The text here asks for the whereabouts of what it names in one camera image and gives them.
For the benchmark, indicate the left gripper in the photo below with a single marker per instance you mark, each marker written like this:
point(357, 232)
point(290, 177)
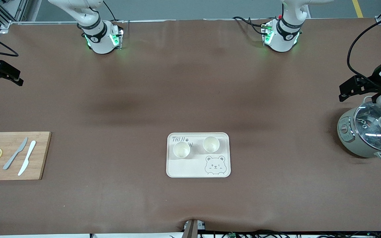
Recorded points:
point(373, 83)

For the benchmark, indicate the white IKEA cup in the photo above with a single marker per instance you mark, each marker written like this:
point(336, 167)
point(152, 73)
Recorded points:
point(181, 150)
point(211, 144)

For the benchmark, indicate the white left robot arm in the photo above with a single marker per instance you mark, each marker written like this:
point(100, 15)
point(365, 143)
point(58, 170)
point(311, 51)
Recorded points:
point(283, 36)

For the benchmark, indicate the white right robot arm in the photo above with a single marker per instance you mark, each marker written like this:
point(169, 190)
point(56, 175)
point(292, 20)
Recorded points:
point(98, 36)

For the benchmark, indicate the glass pot lid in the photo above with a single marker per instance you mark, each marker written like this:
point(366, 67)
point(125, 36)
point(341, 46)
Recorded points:
point(372, 132)

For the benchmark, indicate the grey-green electric cooking pot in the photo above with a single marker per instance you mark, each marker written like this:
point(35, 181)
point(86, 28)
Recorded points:
point(346, 138)

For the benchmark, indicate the wooden cutting board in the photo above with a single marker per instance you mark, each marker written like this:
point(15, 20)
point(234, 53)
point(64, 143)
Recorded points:
point(43, 148)

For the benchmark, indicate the grey plastic knife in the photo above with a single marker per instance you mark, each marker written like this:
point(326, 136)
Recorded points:
point(14, 156)

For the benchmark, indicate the white plastic knife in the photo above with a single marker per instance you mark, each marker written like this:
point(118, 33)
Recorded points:
point(26, 158)

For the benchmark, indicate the brown table mat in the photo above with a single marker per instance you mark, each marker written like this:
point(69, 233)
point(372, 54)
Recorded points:
point(190, 82)

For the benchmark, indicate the cream tray with bear print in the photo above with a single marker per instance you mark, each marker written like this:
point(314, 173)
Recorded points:
point(190, 167)

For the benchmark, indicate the aluminium frame with black struts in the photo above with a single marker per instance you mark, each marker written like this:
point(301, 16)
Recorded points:
point(3, 24)

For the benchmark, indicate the brown metal bracket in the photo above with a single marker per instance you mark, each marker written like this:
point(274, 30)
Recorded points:
point(192, 229)

